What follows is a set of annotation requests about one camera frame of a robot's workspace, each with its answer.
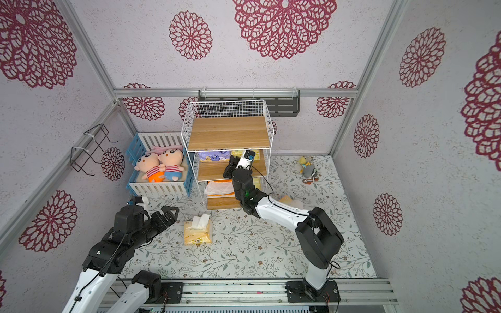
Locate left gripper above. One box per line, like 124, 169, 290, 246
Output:
132, 205, 180, 249

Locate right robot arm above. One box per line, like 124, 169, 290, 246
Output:
223, 150, 344, 303

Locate plush doll blue shorts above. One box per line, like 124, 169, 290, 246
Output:
153, 146, 185, 182

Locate yellow tissue pack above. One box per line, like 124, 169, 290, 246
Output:
279, 196, 304, 209

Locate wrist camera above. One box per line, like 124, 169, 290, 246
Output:
237, 150, 254, 170
127, 196, 150, 211

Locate purple tissue pack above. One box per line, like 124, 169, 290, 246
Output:
198, 150, 231, 162

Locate grey wall-mounted shelf rack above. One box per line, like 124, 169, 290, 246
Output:
198, 89, 300, 117

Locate small grey yellow plush toy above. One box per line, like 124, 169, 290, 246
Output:
298, 156, 319, 185

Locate orange tissue pack bottom shelf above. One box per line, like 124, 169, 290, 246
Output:
204, 179, 235, 198

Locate blue white toy crib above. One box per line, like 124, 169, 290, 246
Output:
127, 133, 194, 198

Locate yellow-green tissue pack bottom shelf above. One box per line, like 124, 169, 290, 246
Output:
253, 177, 262, 190

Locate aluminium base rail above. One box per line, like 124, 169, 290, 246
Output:
74, 277, 400, 313

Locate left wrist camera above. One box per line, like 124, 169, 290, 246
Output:
127, 196, 150, 211

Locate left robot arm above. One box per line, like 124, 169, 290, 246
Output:
63, 203, 180, 312

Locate black wire wall rack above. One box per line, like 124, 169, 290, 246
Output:
69, 123, 117, 177

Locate yellow tissue pack shelf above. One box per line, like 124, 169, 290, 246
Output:
231, 149, 260, 161

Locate white wire three-tier shelf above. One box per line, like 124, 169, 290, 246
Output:
181, 100, 275, 210

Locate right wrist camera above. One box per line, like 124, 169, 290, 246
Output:
237, 150, 254, 170

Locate floral patterned floor mat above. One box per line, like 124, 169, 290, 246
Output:
122, 156, 377, 279

